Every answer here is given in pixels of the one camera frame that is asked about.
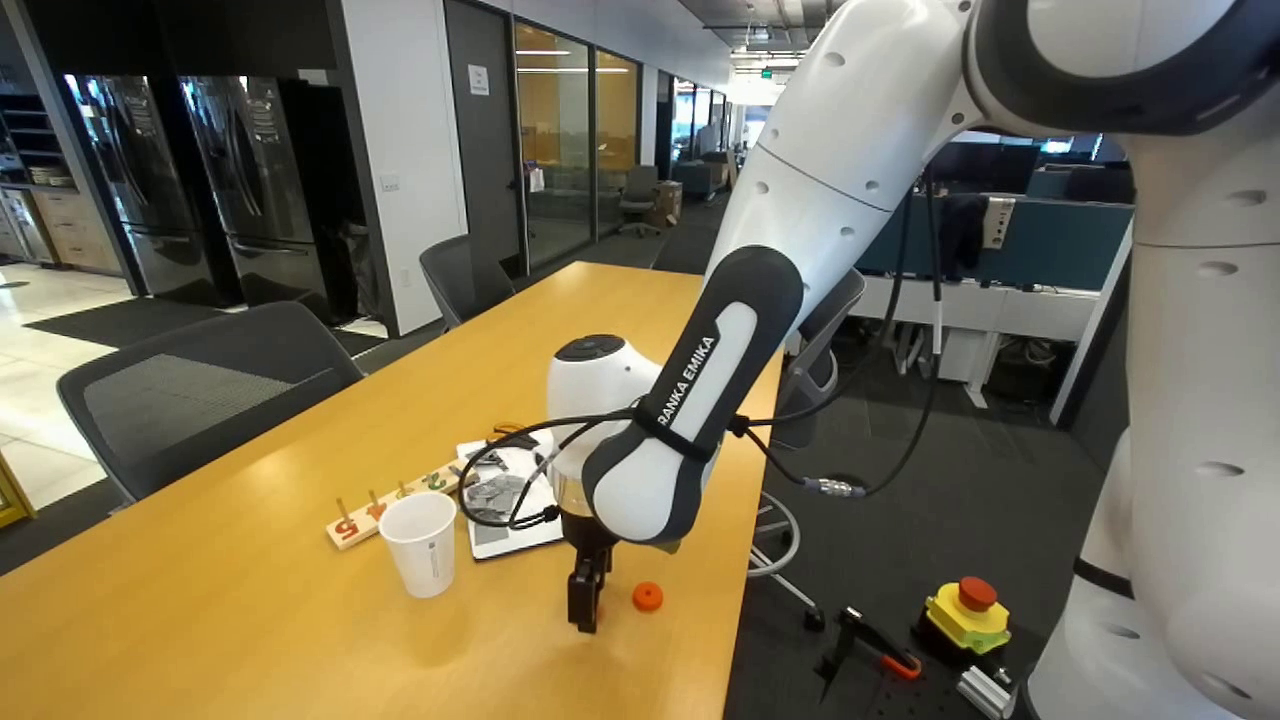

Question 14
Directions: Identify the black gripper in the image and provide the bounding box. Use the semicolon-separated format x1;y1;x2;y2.
555;511;625;638

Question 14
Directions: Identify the white paper cup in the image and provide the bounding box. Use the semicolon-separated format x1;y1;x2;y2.
376;489;463;603

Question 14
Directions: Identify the small whiteboard with red writing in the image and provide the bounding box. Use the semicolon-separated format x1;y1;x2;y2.
454;436;573;564

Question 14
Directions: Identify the wooden peg toy base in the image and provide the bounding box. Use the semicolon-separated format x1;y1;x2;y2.
319;460;471;557

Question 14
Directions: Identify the small grey office chair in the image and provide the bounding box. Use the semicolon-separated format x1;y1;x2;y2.
415;232;521;332

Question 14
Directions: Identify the yellow red emergency stop button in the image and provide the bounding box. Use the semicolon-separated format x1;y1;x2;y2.
919;572;1017;662

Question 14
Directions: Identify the small white box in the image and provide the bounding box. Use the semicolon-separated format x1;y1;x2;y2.
952;662;1025;720

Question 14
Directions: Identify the large grey office chair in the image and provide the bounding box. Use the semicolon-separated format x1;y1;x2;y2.
54;295;367;510

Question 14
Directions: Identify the white office desk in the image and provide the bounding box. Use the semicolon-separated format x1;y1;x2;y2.
851;134;1138;427

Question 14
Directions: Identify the yellow floor sign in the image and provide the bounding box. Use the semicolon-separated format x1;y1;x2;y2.
0;452;38;537

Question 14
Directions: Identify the blue desk partition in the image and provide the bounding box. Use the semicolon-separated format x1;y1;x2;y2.
858;185;1138;291

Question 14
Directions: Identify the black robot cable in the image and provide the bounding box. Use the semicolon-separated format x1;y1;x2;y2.
458;185;952;534

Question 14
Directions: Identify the black tool with orange handle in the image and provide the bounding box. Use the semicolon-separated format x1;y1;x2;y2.
811;603;927;696

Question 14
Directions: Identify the grey chair with foot ring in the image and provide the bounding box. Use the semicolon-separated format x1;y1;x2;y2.
743;264;871;631

